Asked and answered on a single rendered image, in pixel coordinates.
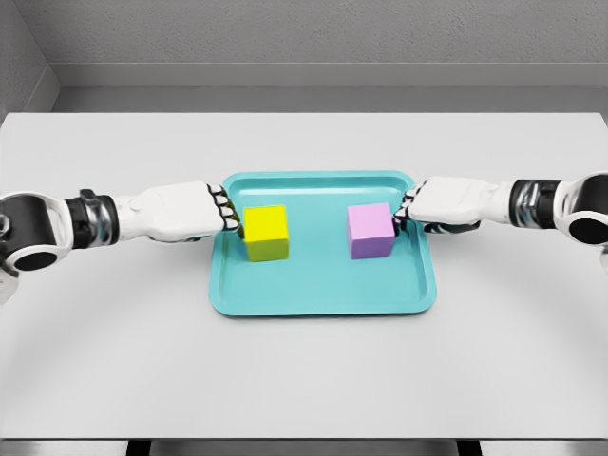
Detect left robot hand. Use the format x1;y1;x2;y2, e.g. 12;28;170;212
145;179;246;243

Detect teal tray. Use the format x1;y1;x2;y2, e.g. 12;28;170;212
208;170;438;318

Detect yellow cube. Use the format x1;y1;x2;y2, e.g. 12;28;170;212
242;204;291;262

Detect pink cube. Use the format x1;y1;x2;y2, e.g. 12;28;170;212
346;202;396;260

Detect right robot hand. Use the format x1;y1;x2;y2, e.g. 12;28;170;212
391;176;485;235

